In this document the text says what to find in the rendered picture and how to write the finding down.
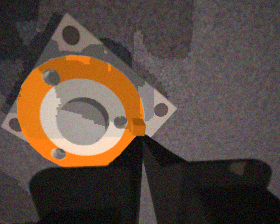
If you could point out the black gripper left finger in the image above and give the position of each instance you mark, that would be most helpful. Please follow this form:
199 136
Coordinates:
117 184

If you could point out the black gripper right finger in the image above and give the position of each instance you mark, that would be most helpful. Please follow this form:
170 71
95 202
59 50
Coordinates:
172 179

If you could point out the orange round plate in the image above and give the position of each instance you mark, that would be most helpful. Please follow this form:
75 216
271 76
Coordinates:
39 102

